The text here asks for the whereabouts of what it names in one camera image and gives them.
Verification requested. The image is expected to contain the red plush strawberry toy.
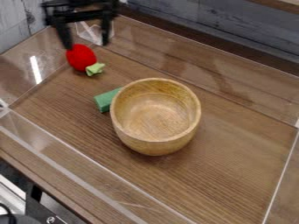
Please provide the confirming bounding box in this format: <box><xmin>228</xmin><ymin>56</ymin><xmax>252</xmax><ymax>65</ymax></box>
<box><xmin>65</xmin><ymin>44</ymin><xmax>105</xmax><ymax>77</ymax></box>

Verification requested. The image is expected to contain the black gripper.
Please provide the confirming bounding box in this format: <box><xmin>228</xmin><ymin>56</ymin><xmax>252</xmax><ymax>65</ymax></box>
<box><xmin>41</xmin><ymin>0</ymin><xmax>118</xmax><ymax>50</ymax></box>

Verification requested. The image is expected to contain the clear acrylic tray wall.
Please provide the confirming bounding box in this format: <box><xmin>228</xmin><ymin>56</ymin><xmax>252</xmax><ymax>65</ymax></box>
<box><xmin>0</xmin><ymin>17</ymin><xmax>299</xmax><ymax>224</ymax></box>

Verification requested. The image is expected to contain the black metal table leg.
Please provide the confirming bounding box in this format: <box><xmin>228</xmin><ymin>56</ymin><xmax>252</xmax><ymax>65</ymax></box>
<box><xmin>25</xmin><ymin>185</ymin><xmax>67</xmax><ymax>224</ymax></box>

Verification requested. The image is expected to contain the black cable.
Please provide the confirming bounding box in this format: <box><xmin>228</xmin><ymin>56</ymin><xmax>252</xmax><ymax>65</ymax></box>
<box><xmin>0</xmin><ymin>202</ymin><xmax>15</xmax><ymax>224</ymax></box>

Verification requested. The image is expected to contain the clear acrylic corner bracket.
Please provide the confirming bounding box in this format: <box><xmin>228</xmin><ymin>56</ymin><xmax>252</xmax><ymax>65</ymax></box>
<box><xmin>74</xmin><ymin>22</ymin><xmax>114</xmax><ymax>46</ymax></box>

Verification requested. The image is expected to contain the wooden bowl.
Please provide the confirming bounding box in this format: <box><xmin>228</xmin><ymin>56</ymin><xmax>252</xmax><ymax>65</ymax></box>
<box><xmin>109</xmin><ymin>78</ymin><xmax>201</xmax><ymax>156</ymax></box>

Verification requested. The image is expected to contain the green foam block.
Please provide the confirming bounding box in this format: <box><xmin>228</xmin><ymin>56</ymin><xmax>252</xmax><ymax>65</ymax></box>
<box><xmin>93</xmin><ymin>87</ymin><xmax>120</xmax><ymax>113</ymax></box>

